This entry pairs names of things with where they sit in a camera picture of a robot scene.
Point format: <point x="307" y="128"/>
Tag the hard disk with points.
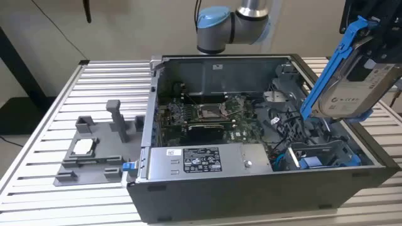
<point x="308" y="163"/>
<point x="344" y="99"/>

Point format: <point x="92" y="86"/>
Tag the grey parts rack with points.
<point x="102" y="131"/>

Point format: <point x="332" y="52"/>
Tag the blue case latch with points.
<point x="126" y="166"/>

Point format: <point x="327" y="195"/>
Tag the silver power supply unit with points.
<point x="163" y="169"/>

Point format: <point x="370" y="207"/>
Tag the locking lever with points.
<point x="192" y="99"/>

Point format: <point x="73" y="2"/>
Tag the black desk leg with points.
<point x="18" y="70"/>

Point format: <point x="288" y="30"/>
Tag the black graphics card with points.
<point x="205" y="134"/>

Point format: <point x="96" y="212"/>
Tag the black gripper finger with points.
<point x="348" y="16"/>
<point x="390" y="42"/>

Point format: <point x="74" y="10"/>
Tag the green motherboard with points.
<point x="244" y="134"/>

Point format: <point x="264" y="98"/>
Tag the silver CPU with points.
<point x="82" y="146"/>

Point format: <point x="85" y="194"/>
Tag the silver metal bracket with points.
<point x="276" y="97"/>

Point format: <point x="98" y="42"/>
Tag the black open PC case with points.
<point x="219" y="200"/>

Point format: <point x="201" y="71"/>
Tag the CPU socket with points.
<point x="207" y="113"/>

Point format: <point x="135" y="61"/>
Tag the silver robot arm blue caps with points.
<point x="216" y="35"/>

